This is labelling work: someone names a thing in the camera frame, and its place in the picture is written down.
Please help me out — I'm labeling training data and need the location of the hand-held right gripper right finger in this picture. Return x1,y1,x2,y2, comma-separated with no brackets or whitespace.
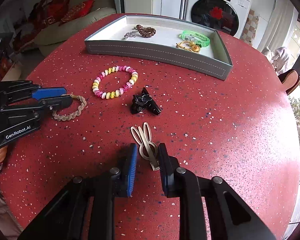
157,142,277,240

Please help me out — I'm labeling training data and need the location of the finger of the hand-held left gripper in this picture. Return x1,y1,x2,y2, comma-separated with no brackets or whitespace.
0,94,73,123
0,80,67,104

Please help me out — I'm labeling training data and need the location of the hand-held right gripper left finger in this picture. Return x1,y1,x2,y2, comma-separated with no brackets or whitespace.
17,143,138,240

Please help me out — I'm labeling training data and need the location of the beige braided hair tie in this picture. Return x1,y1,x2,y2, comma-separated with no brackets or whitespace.
52,94,87,122

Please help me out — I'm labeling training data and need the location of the gold rabbit hair clip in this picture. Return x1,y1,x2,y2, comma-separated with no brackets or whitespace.
130,122,161,172

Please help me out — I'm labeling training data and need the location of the brown spiral hair tie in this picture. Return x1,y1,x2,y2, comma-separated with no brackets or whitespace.
133,24,156,38

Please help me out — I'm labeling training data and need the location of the grey shallow box tray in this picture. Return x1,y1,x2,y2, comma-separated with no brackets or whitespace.
84,15,233,81

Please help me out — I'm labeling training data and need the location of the yellow sunflower hair tie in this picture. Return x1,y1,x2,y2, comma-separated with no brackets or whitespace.
176,41,202,53

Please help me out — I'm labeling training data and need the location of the green glitter bangle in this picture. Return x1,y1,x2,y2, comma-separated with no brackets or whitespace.
179,30,211,48

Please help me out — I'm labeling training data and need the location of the black hair claw clip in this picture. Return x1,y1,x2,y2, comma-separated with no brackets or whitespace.
129,87,162,116

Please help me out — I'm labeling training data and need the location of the beige sofa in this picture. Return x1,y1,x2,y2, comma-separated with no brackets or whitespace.
34,0,117,57

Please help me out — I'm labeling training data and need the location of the red patterned blanket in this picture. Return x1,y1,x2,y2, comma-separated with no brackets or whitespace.
12,0,74,53

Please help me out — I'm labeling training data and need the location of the red embroidered cushion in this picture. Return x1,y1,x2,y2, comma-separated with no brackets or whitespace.
60,0,95,25

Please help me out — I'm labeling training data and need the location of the brown chair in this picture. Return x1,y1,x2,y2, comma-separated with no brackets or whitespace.
277,69,300,95

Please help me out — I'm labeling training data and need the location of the white towel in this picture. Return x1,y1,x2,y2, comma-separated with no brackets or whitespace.
261,46,290,74

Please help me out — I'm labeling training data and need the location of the white washing machine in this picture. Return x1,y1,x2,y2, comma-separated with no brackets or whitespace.
185,0,255,39

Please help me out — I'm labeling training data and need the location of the pink yellow beaded bracelet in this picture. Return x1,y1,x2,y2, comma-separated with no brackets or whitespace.
92,65,138,100

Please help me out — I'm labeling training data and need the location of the red mop handle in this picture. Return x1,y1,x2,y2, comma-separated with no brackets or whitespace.
171,0,190,20

